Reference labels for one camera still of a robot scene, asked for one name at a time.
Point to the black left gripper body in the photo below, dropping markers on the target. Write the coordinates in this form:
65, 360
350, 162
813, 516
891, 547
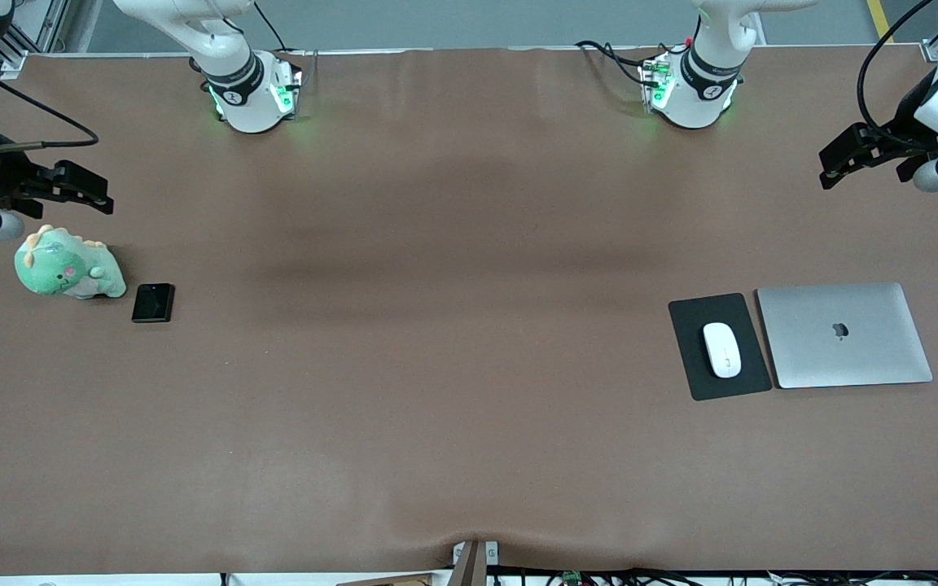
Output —
902, 135

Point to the white computer mouse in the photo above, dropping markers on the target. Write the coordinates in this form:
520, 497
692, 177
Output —
721, 350

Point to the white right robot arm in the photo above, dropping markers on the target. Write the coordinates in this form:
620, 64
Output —
241, 89

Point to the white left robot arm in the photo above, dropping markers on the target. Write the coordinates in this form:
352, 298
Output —
705, 81

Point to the black mouse pad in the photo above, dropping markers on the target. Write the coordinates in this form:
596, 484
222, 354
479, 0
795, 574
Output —
685, 325

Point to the green dinosaur plush toy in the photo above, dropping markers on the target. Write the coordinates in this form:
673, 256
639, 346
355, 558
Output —
54, 268

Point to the silver laptop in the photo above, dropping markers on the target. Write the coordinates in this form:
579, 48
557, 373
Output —
843, 358

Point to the brown table cover sheet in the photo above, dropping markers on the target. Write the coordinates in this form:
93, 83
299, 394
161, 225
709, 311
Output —
436, 448

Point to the small metal table bracket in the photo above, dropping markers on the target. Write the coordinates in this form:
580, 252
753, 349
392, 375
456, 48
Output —
491, 553

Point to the brown wooden post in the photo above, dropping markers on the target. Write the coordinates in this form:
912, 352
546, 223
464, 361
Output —
473, 570

